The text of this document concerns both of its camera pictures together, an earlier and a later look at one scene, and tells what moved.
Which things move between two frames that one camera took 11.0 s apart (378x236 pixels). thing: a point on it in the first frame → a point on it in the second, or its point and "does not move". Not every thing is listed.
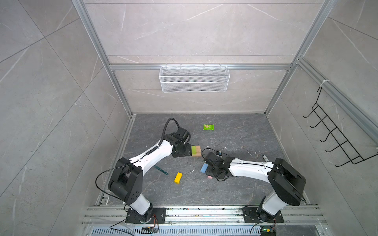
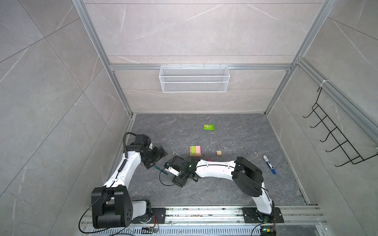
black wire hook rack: [354, 157] does not move
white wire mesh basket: [192, 79] does not move
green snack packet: [208, 127] does not move
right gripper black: [208, 173] → [179, 183]
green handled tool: [161, 170] does not move
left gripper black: [189, 151] → [158, 156]
